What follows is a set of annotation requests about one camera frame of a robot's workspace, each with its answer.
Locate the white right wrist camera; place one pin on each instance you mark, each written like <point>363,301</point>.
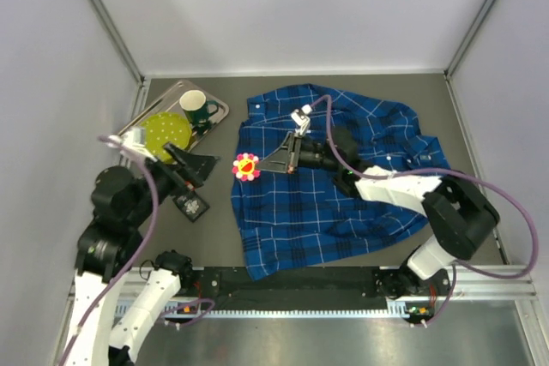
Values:
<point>301,119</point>

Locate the small black frame box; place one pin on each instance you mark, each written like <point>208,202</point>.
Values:
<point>180,200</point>

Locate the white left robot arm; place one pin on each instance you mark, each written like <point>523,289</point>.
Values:
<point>126,208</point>

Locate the pink flower brooch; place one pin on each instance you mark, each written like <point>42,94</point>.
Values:
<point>244,167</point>

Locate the silver metal tray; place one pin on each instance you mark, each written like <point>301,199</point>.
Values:
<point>168,102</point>

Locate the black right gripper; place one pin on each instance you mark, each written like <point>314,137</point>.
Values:
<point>292,152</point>

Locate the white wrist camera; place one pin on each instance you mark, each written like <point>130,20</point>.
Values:
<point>301,119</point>
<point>131,144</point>

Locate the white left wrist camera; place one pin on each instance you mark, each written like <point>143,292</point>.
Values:
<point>131,144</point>

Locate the silver maple leaf brooch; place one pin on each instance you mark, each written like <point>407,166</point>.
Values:
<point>192,207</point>

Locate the yellow-green dotted plate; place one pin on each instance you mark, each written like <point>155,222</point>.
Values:
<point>165,127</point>

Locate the green mug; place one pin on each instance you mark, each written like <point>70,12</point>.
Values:
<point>197,108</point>

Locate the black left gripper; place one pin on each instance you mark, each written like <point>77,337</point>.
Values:
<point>181,166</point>

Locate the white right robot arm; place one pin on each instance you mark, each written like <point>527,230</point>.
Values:
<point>460,216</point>

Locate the blue plaid shirt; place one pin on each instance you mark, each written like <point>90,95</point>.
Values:
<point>300,220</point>

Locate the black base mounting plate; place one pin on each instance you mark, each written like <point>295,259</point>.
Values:
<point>307,289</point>

